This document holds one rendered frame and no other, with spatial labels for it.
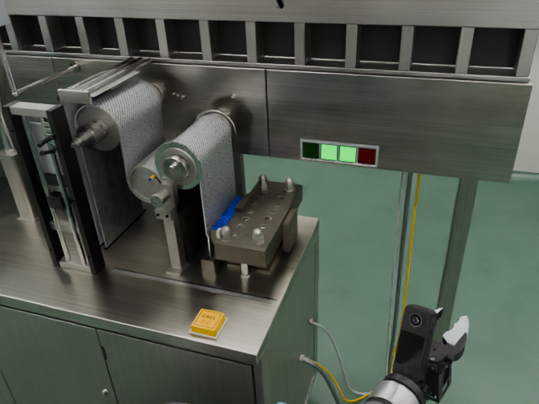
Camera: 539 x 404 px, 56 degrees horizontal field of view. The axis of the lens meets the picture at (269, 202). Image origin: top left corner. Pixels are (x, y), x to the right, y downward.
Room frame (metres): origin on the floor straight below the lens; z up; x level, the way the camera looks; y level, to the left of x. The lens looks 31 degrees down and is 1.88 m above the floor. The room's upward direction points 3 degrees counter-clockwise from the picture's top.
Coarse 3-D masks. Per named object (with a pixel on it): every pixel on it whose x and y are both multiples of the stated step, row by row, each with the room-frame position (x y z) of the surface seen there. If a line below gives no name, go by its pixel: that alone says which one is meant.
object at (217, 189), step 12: (228, 156) 1.44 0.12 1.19; (216, 168) 1.35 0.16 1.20; (228, 168) 1.43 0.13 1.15; (204, 180) 1.28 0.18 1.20; (216, 180) 1.35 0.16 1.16; (228, 180) 1.43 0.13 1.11; (204, 192) 1.27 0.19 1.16; (216, 192) 1.34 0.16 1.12; (228, 192) 1.42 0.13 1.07; (204, 204) 1.26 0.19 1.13; (216, 204) 1.33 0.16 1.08; (228, 204) 1.41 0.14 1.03; (204, 216) 1.26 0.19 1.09; (216, 216) 1.32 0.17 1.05
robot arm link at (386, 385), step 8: (384, 384) 0.51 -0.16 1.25; (392, 384) 0.50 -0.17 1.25; (400, 384) 0.50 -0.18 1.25; (376, 392) 0.50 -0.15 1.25; (384, 392) 0.49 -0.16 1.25; (392, 392) 0.49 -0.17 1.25; (400, 392) 0.49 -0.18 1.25; (408, 392) 0.49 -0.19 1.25; (392, 400) 0.47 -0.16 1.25; (400, 400) 0.47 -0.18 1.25; (408, 400) 0.48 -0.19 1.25; (416, 400) 0.48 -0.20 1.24
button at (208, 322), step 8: (200, 312) 1.03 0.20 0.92; (208, 312) 1.03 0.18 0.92; (216, 312) 1.03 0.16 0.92; (200, 320) 1.00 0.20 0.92; (208, 320) 1.00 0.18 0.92; (216, 320) 1.00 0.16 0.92; (224, 320) 1.02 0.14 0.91; (192, 328) 0.98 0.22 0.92; (200, 328) 0.97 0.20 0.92; (208, 328) 0.97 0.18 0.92; (216, 328) 0.97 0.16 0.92
